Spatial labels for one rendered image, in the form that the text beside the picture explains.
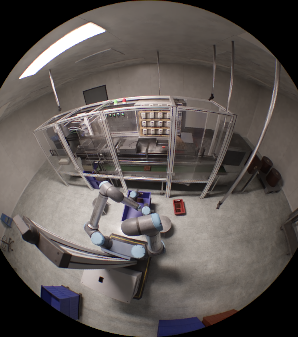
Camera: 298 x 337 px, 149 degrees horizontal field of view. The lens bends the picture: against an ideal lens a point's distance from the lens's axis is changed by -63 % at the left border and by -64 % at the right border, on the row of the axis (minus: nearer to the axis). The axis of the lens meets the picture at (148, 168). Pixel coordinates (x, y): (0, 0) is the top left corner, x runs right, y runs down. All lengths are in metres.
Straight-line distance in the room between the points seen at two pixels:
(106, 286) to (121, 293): 0.16
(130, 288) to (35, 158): 5.52
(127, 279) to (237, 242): 2.04
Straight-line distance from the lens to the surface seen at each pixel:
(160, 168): 1.97
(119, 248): 1.54
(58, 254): 0.42
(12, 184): 5.44
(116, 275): 1.32
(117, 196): 1.10
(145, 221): 0.66
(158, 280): 2.12
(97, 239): 1.36
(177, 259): 2.11
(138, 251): 1.21
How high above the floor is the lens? 2.09
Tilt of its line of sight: 45 degrees down
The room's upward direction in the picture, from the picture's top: 5 degrees counter-clockwise
